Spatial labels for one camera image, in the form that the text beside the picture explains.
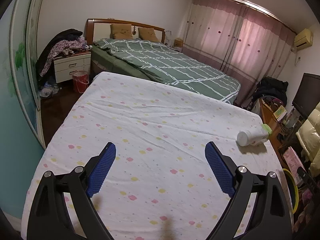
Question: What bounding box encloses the pink strawberry milk carton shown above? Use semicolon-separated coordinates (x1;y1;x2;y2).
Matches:
283;146;305;187

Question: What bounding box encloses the white green aloe bottle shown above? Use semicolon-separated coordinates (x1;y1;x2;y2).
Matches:
236;124;272;147

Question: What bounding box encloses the yellow rimmed trash bin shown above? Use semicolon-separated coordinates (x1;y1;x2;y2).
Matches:
283;168;299;213

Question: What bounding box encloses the sliding wardrobe door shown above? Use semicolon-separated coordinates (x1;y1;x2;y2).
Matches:
1;0;45;219

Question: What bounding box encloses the cream puffer jacket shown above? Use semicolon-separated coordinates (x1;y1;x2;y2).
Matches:
296;102;320;177

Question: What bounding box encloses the wooden desk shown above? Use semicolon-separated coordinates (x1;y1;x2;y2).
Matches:
258;99;285;162

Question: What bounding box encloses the white dotted table cloth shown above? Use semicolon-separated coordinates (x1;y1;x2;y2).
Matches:
21;72;288;239

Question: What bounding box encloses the black television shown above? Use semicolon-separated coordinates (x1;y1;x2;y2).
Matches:
292;73;320;119

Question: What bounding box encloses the dark clothes pile by curtain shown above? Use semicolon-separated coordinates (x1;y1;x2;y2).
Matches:
252;76;289;106

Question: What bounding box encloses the red plastic bucket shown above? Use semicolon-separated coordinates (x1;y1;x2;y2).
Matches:
72;70;89;94

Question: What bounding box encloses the white bedside drawer cabinet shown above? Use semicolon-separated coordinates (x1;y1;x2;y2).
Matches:
53;51;91;83

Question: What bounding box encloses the pink white curtain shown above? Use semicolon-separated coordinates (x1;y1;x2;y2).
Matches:
182;0;296;106

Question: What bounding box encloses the pile of clothes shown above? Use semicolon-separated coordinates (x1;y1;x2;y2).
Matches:
35;29;87;88

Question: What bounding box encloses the beige air conditioner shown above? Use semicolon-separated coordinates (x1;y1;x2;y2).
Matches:
294;28;313;50

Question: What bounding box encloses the green checked bed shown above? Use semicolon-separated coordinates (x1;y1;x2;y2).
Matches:
91;38;241;104

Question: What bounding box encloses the wooden headboard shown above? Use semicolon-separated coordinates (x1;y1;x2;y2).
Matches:
84;18;165;45

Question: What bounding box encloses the small wicker basket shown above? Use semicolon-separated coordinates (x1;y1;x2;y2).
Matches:
174;38;184;48

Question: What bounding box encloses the left brown bear pillow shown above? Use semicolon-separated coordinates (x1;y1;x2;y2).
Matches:
111;23;133;40

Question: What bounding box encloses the brown bear pillow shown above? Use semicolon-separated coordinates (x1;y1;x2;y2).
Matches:
111;23;133;40
138;27;159;42

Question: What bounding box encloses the right brown bear pillow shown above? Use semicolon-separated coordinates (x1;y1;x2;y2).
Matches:
138;27;159;42

